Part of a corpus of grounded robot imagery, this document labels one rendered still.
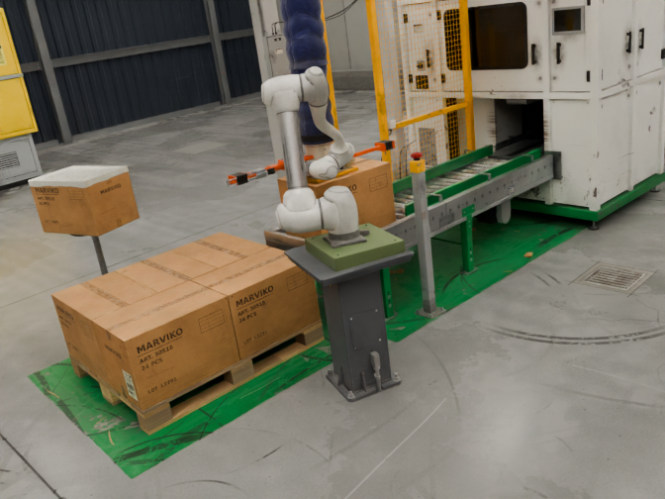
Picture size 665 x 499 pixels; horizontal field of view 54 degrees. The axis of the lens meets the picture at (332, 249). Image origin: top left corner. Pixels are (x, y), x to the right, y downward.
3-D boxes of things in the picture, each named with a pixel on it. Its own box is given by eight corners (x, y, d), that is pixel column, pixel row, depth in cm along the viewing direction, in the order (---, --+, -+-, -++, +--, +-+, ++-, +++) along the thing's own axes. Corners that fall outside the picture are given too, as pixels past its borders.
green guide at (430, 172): (483, 152, 566) (482, 143, 563) (493, 153, 559) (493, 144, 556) (349, 206, 471) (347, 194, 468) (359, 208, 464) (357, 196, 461)
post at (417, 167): (429, 308, 427) (416, 157, 392) (437, 311, 422) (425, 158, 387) (423, 312, 423) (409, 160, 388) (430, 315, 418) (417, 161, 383)
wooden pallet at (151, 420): (235, 301, 478) (231, 283, 473) (324, 340, 405) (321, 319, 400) (74, 373, 407) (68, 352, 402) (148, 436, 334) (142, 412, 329)
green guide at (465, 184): (538, 157, 527) (537, 147, 524) (550, 158, 520) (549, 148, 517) (405, 217, 432) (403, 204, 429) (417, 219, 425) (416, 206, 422)
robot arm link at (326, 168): (312, 182, 367) (328, 169, 374) (331, 185, 356) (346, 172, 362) (305, 165, 362) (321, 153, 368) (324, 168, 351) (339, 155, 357)
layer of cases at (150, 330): (231, 283, 473) (220, 231, 459) (321, 319, 400) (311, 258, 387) (68, 352, 402) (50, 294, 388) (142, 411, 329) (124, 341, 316)
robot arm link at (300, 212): (324, 230, 315) (278, 237, 314) (322, 230, 331) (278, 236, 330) (301, 69, 311) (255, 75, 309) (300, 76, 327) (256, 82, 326)
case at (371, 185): (356, 212, 457) (349, 155, 443) (396, 222, 427) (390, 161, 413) (286, 239, 424) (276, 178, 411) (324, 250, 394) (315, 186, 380)
